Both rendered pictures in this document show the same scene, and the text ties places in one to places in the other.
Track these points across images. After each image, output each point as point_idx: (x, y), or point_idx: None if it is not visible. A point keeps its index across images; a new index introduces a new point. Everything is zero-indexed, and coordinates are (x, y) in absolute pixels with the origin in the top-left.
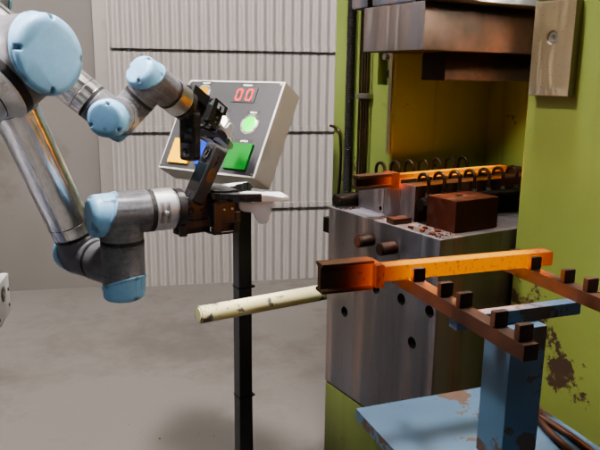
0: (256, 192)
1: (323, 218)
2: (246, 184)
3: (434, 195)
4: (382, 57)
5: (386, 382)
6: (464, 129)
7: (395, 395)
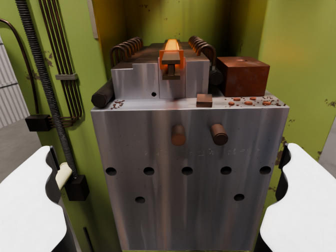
0: (315, 208)
1: (25, 120)
2: (52, 155)
3: (236, 65)
4: None
5: (204, 230)
6: (119, 16)
7: (217, 233)
